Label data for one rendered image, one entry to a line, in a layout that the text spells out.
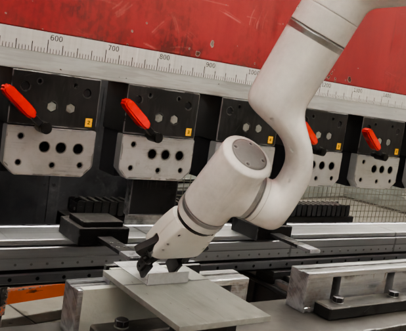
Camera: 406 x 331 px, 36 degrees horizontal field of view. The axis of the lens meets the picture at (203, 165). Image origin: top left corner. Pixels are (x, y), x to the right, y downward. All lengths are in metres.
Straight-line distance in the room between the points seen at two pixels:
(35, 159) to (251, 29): 0.48
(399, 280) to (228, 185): 0.89
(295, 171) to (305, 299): 0.58
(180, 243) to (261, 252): 0.69
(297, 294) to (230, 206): 0.58
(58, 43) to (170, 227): 0.34
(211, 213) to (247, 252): 0.71
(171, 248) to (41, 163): 0.25
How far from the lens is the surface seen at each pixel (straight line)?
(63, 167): 1.05
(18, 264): 1.38
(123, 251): 1.28
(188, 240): 1.05
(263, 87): 0.92
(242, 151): 0.94
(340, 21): 0.91
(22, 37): 1.01
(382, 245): 2.07
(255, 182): 0.93
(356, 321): 1.52
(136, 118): 1.06
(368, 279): 1.64
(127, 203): 1.17
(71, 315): 1.18
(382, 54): 1.49
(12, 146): 1.02
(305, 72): 0.91
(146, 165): 1.12
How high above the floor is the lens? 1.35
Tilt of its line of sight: 7 degrees down
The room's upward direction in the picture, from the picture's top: 8 degrees clockwise
